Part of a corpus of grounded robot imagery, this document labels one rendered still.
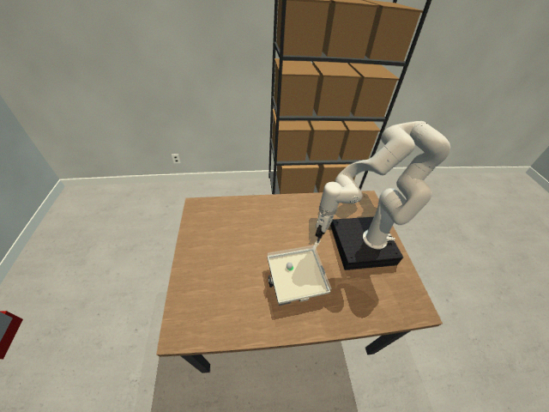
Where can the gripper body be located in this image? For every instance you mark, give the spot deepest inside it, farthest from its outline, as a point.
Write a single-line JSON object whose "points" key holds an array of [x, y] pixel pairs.
{"points": [[323, 220]]}

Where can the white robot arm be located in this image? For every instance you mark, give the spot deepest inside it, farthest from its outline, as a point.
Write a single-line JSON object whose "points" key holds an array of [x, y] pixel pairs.
{"points": [[411, 183]]}

